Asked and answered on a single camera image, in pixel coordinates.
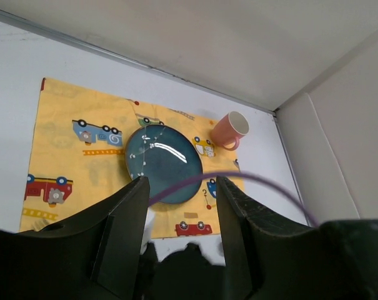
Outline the teal round plate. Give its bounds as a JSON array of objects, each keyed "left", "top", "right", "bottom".
[{"left": 125, "top": 124, "right": 203, "bottom": 206}]

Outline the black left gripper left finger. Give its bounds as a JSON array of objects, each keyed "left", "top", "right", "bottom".
[{"left": 0, "top": 177, "right": 149, "bottom": 299}]

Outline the yellow cartoon print cloth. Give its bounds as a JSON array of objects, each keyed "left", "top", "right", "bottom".
[{"left": 19, "top": 78, "right": 239, "bottom": 231}]

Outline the pink cup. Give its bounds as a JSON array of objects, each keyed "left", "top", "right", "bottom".
[{"left": 210, "top": 111, "right": 250, "bottom": 151}]

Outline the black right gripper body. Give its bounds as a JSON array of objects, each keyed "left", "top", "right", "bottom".
[{"left": 138, "top": 242, "right": 225, "bottom": 299}]

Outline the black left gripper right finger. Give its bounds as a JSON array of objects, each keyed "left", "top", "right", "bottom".
[{"left": 216, "top": 177, "right": 378, "bottom": 299}]

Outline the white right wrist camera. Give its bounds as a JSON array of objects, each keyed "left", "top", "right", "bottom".
[{"left": 140, "top": 208, "right": 156, "bottom": 254}]

